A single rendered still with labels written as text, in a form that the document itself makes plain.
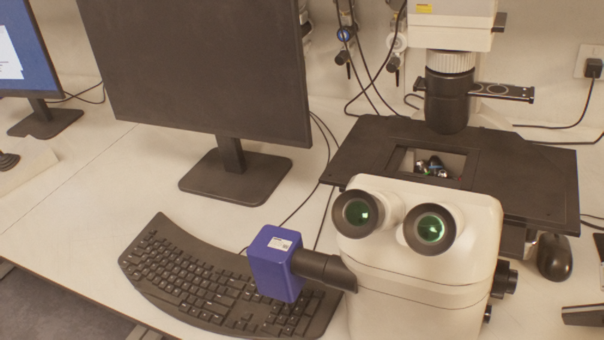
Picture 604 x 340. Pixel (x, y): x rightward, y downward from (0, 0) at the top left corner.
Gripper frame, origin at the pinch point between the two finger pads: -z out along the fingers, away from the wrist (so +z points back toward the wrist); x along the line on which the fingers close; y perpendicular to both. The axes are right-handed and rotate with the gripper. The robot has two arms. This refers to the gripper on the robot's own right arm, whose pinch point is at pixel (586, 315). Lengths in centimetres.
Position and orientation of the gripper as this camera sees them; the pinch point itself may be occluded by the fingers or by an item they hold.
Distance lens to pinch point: 68.0
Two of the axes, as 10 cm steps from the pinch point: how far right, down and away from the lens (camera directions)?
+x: -4.2, 6.1, -6.7
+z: 7.5, -1.8, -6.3
